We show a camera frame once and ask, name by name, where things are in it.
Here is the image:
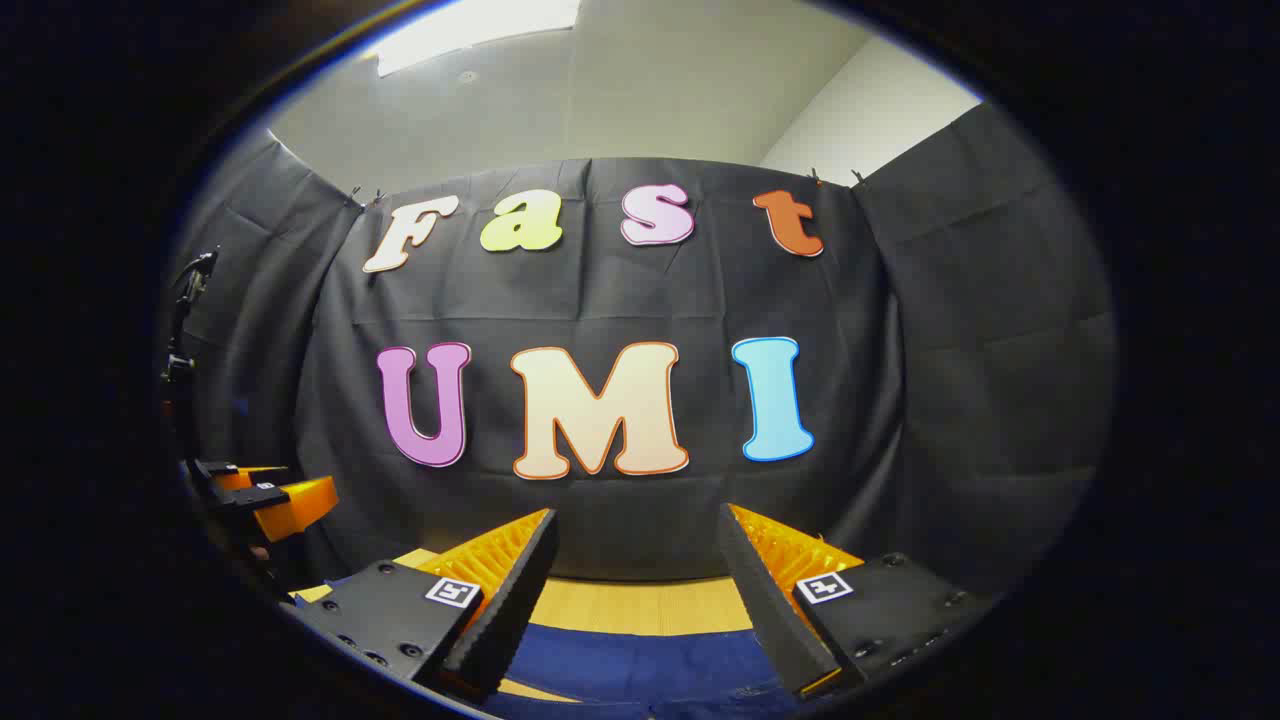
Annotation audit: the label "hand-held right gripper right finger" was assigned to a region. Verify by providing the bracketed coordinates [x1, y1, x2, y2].
[716, 503, 1001, 701]

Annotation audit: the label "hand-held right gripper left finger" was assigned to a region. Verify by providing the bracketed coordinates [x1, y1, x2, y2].
[283, 507, 560, 706]

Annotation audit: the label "blue denim jeans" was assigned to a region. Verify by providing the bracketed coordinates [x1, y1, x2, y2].
[485, 622, 801, 720]

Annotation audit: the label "black backdrop cloth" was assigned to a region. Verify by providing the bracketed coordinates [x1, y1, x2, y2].
[160, 100, 1119, 601]

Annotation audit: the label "ceiling light panel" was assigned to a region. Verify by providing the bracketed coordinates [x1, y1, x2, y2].
[375, 0, 582, 79]

